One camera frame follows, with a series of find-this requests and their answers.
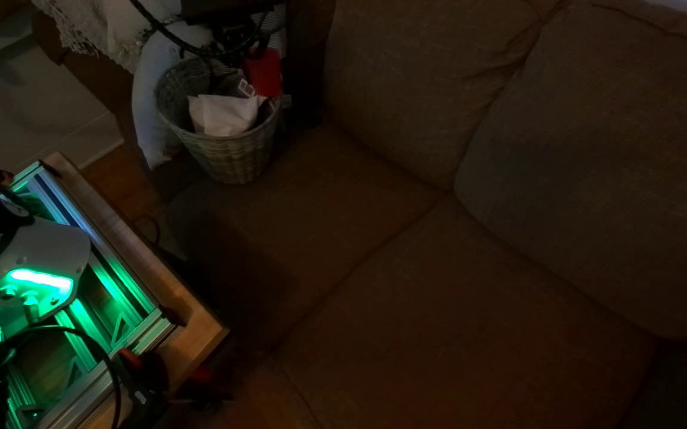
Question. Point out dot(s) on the narrow beige couch back cushion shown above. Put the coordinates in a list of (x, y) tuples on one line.
[(423, 79)]

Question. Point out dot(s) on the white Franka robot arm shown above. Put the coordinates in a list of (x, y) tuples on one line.
[(41, 253)]

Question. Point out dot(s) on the long beige couch seat cushion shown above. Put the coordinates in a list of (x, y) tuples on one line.
[(454, 335)]

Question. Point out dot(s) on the white lace cloth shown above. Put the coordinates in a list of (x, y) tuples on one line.
[(96, 25)]

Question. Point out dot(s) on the short beige couch seat cushion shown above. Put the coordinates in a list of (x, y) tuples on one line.
[(296, 214)]

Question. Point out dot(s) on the beige fabric couch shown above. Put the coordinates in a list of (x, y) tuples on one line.
[(312, 62)]

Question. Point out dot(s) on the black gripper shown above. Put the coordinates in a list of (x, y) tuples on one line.
[(237, 39)]

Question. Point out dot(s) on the wide beige couch back cushion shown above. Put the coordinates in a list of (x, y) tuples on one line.
[(598, 157)]

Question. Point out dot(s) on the wooden table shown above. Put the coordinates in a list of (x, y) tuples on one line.
[(192, 324)]

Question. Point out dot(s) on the woven wicker basket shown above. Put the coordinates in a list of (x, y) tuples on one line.
[(227, 156)]

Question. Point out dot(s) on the red plastic cup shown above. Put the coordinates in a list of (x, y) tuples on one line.
[(265, 75)]

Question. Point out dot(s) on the white crumpled cloth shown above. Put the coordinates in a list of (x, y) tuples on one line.
[(220, 115)]

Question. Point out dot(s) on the red clamp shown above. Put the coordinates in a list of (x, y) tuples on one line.
[(144, 367)]

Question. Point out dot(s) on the brown wooden furniture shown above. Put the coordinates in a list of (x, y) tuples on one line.
[(96, 75)]

